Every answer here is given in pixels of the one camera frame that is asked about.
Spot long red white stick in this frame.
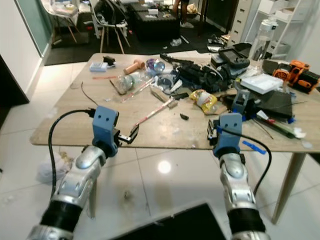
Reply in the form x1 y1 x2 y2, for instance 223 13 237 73
132 97 176 129

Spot yellow snack packet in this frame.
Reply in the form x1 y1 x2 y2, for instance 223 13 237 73
189 88 220 115

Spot long pink white stick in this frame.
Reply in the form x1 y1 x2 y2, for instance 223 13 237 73
119 77 156 104

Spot blue tape strip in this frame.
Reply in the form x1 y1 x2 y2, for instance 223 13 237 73
241 140 267 155

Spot small wooden block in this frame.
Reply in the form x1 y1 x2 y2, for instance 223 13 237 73
149 85 179 109

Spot light wooden table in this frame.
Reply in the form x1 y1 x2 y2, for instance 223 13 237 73
29 52 320 226

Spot crushed clear plastic bottle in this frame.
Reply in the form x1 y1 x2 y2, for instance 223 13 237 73
118 71 151 92

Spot black mechanical assembly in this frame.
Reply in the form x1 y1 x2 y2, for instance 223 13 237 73
174 62 231 94

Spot thin orange stick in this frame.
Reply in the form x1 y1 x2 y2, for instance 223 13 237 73
92 74 119 80

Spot green marker pen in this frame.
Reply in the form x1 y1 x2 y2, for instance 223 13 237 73
254 112 301 139

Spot tan cylinder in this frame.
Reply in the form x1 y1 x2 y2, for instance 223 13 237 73
123 58 146 75

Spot flat black mat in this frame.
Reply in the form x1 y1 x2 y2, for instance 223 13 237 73
229 89 296 121

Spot clear bottle with purple label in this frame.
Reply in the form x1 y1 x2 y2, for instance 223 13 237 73
145 57 174 75

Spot flat white box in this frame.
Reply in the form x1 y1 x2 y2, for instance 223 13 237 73
239 73 284 95

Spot small white box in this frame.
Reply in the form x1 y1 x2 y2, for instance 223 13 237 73
89 61 110 73

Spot small black gadget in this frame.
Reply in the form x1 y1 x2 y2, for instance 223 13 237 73
102 55 117 69

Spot black device with screen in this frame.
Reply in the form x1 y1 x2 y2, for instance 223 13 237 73
210 45 251 71

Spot white crumpled plastic bag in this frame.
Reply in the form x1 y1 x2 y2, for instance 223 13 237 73
35 152 71 184

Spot black floor mat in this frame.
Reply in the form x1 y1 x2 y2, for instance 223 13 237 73
43 19 231 67

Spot black flat panel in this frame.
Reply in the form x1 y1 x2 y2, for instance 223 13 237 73
109 202 226 240

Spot orange black power tool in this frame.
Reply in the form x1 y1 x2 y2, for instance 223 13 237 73
272 59 320 94

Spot tall clear plastic bottle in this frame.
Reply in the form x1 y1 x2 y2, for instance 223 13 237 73
248 17 280 62

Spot black coffee table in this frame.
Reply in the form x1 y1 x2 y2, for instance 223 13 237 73
127 4 176 44

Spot white drawer cabinet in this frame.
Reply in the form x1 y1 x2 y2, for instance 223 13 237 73
227 0 254 46

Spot dark furniture edge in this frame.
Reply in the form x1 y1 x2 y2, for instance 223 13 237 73
0 54 17 109

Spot person's bare legs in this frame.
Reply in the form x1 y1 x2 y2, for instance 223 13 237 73
172 0 196 29

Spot white chair with wooden legs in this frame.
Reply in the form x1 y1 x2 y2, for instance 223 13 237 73
39 0 81 44

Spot white shelf rack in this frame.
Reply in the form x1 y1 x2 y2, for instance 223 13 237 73
249 0 316 61

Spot teal glass panel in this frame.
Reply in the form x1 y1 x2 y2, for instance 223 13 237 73
15 0 54 56

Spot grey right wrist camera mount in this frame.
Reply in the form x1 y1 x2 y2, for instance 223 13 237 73
212 112 244 159

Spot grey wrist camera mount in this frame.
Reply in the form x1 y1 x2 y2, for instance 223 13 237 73
212 112 244 159
91 106 121 151

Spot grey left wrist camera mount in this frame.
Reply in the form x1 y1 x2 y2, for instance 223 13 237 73
91 106 121 151

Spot grey printed bracket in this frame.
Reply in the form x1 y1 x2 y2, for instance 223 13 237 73
232 88 252 114

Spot thin black wire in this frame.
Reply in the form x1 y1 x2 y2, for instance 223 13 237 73
81 81 104 107

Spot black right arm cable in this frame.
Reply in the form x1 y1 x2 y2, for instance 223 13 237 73
217 125 273 197

